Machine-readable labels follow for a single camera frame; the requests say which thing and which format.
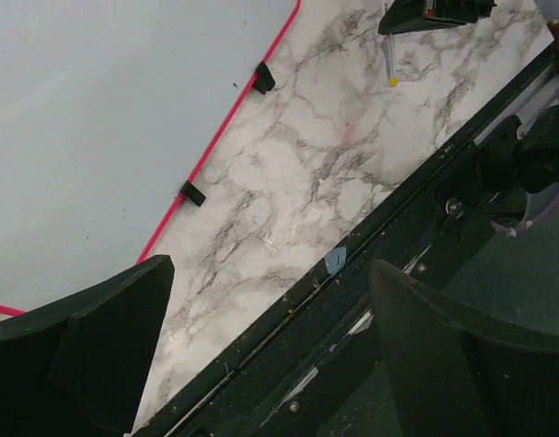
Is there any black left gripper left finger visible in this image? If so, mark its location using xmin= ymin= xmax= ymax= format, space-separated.
xmin=0 ymin=255 xmax=175 ymax=437

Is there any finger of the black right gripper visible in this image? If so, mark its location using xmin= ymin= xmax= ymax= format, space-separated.
xmin=378 ymin=0 xmax=496 ymax=35

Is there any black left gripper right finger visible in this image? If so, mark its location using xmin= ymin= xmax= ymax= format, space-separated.
xmin=370 ymin=260 xmax=559 ymax=436

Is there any pink framed whiteboard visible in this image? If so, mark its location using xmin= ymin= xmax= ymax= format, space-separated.
xmin=0 ymin=1 xmax=300 ymax=316

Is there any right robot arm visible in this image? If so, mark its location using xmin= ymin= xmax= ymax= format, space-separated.
xmin=379 ymin=1 xmax=559 ymax=193

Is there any black whiteboard clip far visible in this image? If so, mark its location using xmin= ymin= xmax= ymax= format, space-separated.
xmin=251 ymin=61 xmax=276 ymax=95

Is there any black whiteboard clip near corner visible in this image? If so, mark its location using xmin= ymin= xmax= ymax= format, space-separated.
xmin=179 ymin=180 xmax=206 ymax=208

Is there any blue tape piece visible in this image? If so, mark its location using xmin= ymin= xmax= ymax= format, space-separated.
xmin=323 ymin=246 xmax=347 ymax=277

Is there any black mounting rail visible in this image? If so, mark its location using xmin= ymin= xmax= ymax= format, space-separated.
xmin=141 ymin=45 xmax=559 ymax=436

